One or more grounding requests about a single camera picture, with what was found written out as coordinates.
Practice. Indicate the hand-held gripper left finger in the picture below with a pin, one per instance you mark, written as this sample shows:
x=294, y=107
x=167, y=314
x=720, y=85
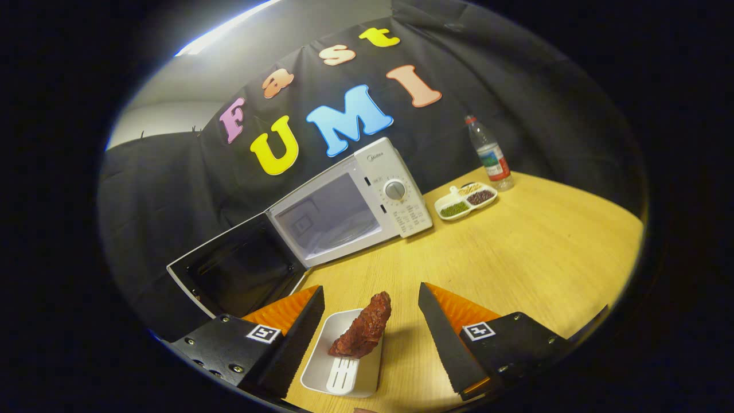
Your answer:
x=298, y=338

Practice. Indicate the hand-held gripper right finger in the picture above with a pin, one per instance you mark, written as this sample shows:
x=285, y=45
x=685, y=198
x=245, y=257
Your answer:
x=444, y=338

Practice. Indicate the red-brown meat piece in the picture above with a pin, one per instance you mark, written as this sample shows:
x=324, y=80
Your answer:
x=364, y=330

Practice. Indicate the white toaster oven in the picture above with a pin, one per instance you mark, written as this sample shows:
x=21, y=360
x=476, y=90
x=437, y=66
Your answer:
x=395, y=212

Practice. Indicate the white rectangular plate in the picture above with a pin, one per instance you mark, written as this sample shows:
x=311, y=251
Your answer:
x=320, y=367

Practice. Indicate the white divided bean dish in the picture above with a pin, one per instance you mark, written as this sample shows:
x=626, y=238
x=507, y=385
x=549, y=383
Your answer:
x=444, y=202

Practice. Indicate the clear plastic water bottle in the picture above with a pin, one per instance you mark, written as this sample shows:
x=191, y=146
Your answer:
x=493, y=160

